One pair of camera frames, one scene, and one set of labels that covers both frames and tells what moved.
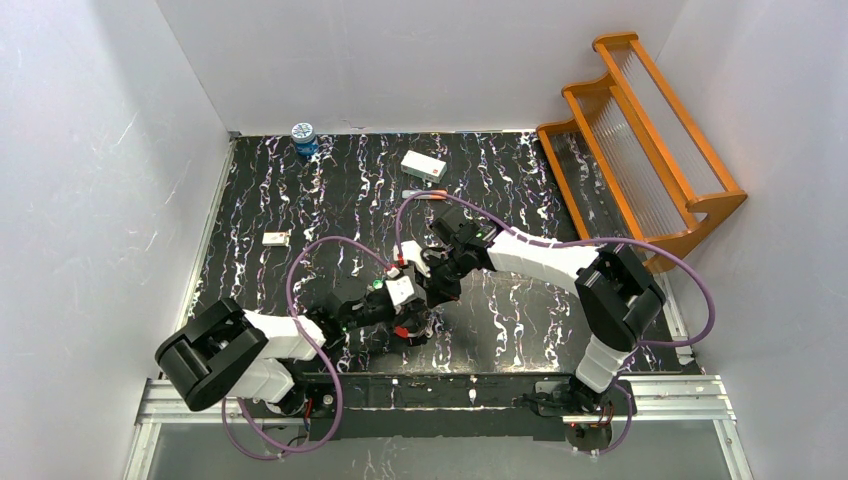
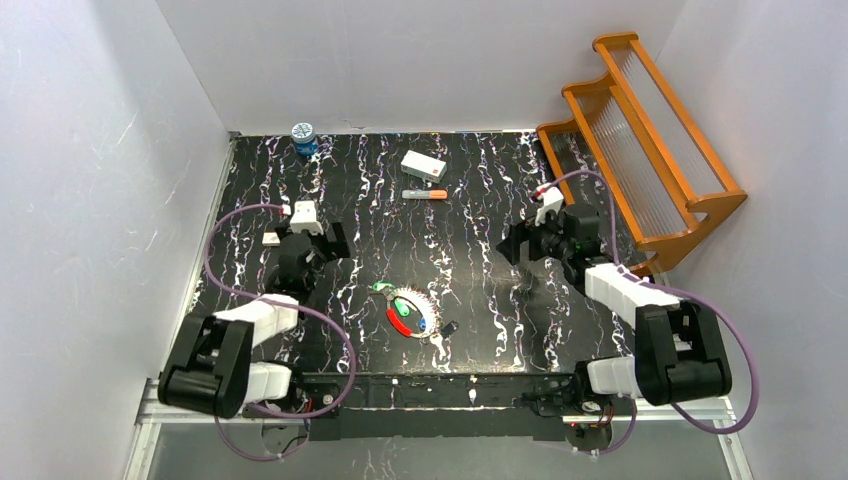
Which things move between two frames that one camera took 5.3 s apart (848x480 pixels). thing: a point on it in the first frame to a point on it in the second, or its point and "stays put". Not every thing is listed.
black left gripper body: x=411 y=315 to x=324 y=240
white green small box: x=425 y=167 stays put
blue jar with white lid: x=303 y=135 stays put
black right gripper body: x=436 y=273 to x=526 y=238
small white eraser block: x=275 y=238 stays put
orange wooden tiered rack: x=631 y=165 stays put
